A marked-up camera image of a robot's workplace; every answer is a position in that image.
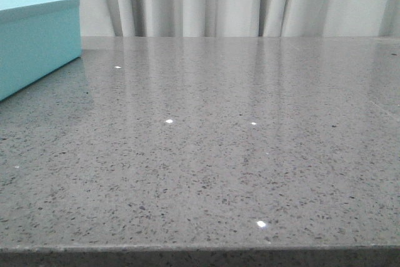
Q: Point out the light blue box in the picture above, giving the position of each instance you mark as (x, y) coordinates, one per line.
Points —
(37, 37)

